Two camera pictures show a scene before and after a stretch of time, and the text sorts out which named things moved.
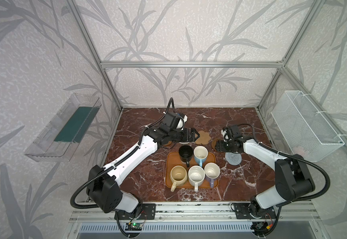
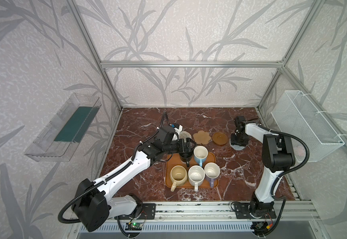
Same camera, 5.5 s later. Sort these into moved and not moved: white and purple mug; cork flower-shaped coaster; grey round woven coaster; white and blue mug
Moved: grey round woven coaster
Not moved: white and purple mug; cork flower-shaped coaster; white and blue mug
